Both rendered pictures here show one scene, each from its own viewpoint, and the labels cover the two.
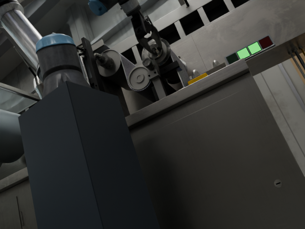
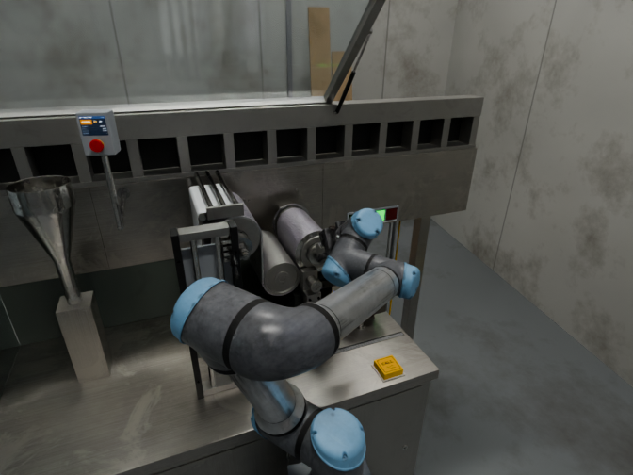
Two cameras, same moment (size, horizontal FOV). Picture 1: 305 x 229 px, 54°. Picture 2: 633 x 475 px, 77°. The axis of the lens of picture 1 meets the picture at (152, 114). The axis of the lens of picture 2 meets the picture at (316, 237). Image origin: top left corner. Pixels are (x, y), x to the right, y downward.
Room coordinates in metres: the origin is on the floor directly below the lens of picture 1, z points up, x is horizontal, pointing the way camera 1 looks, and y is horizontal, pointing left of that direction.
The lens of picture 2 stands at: (0.35, 0.62, 1.86)
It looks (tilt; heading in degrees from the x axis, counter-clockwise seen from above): 26 degrees down; 320
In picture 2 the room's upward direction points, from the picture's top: 1 degrees clockwise
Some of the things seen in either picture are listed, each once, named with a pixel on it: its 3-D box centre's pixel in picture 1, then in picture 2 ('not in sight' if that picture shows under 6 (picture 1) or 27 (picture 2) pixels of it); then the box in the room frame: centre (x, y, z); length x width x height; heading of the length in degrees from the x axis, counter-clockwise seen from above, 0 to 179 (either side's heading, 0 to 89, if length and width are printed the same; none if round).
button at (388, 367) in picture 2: (200, 82); (388, 367); (0.95, -0.19, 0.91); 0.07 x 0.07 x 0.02; 72
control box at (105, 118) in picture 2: not in sight; (98, 133); (1.42, 0.40, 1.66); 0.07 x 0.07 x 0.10; 59
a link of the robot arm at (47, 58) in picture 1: (58, 59); (334, 447); (0.76, 0.21, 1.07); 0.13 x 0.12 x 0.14; 16
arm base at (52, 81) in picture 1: (66, 91); not in sight; (0.76, 0.21, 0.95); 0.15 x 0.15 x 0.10
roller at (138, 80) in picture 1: (150, 85); (271, 260); (1.37, -0.04, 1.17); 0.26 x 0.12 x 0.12; 162
